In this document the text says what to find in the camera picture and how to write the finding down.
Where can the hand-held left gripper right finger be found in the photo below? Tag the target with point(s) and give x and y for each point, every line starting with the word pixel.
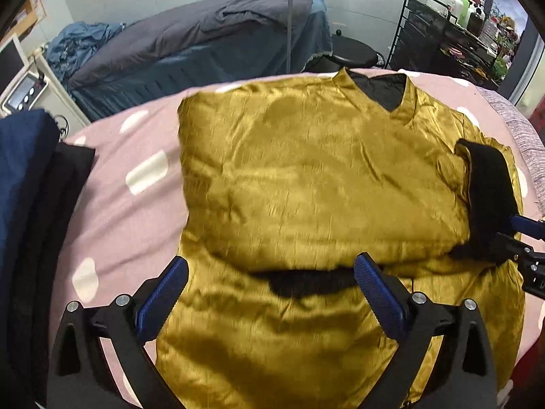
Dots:
pixel 381 298

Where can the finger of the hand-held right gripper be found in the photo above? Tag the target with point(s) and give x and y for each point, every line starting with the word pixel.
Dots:
pixel 511 243
pixel 528 225

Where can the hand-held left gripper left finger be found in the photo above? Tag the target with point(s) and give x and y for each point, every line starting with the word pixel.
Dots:
pixel 164 294

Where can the gold jacket with black cuffs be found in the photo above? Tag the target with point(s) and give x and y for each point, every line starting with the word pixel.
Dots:
pixel 298 179

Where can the pink polka dot bed sheet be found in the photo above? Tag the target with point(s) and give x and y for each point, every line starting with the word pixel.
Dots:
pixel 127 221

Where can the black folded cloth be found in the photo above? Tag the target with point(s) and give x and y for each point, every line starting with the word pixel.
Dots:
pixel 55 221

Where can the navy folded cloth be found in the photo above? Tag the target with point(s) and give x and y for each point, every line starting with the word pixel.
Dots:
pixel 21 179

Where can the massage bed with blue skirt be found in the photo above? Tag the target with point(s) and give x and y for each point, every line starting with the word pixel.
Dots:
pixel 149 87

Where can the grey control unit with screen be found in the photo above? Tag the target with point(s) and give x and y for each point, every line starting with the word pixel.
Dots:
pixel 23 93

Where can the black round stool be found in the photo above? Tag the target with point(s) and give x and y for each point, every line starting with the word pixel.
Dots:
pixel 353 49

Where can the grey blanket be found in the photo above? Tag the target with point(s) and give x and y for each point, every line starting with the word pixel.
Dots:
pixel 170 34

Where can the blue crumpled cloth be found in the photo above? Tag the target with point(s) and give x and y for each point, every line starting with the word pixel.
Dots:
pixel 76 47

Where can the thin stand pole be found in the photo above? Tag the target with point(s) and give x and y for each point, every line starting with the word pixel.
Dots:
pixel 290 17

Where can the cork notice board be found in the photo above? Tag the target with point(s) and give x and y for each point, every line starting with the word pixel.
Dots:
pixel 30 10

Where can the glass door with frame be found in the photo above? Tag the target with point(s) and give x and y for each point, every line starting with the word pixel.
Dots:
pixel 526 76

